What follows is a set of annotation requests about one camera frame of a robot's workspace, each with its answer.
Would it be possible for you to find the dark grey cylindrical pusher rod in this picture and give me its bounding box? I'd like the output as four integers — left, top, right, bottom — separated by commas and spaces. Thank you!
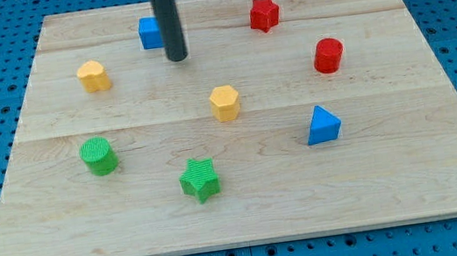
150, 0, 188, 62

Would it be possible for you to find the red star block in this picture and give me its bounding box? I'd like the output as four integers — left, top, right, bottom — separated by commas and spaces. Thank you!
249, 0, 280, 32

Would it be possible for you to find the wooden board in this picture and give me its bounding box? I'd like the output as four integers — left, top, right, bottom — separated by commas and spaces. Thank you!
0, 0, 457, 256

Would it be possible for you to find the green star block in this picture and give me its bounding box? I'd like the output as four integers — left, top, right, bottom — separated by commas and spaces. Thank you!
179, 158, 221, 204

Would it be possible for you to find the blue cube block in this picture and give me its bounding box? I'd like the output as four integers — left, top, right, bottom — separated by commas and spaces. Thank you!
138, 17, 164, 50

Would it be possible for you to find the yellow heart block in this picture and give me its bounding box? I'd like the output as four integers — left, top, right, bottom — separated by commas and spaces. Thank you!
76, 60, 112, 93

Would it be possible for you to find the yellow hexagon block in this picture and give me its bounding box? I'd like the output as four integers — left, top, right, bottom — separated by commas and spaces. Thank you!
209, 85, 241, 122

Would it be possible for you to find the green cylinder block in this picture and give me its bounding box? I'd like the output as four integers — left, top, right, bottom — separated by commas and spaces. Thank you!
79, 136, 119, 176

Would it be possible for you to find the red cylinder block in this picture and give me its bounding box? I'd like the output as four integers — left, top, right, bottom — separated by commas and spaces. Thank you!
313, 38, 344, 74

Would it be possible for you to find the blue triangle block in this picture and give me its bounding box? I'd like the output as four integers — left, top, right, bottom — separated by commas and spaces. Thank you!
307, 105, 342, 146

